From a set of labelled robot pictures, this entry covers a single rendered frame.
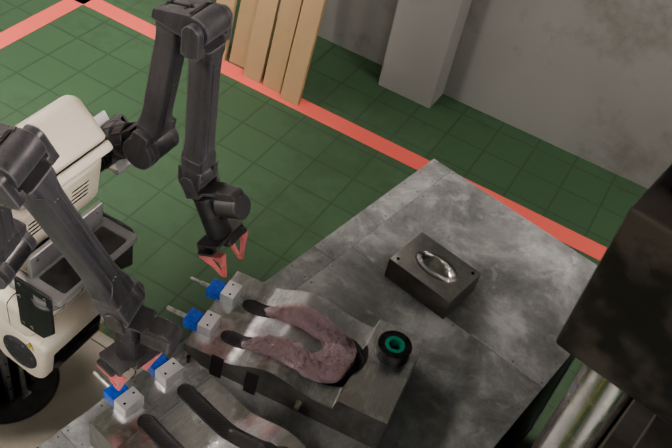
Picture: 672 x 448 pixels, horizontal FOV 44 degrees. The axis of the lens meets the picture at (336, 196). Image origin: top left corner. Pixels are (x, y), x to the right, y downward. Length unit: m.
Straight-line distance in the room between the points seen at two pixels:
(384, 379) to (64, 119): 0.89
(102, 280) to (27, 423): 1.16
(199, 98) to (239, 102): 2.38
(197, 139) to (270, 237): 1.70
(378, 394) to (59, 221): 0.86
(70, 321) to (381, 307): 0.77
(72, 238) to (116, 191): 2.17
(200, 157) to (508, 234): 1.08
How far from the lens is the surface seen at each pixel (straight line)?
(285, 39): 4.03
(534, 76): 4.16
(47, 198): 1.33
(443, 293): 2.18
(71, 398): 2.60
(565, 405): 1.02
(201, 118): 1.70
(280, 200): 3.57
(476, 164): 4.01
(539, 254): 2.49
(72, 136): 1.73
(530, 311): 2.33
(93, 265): 1.44
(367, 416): 1.87
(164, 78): 1.71
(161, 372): 1.87
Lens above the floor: 2.46
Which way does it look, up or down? 43 degrees down
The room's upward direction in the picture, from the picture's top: 13 degrees clockwise
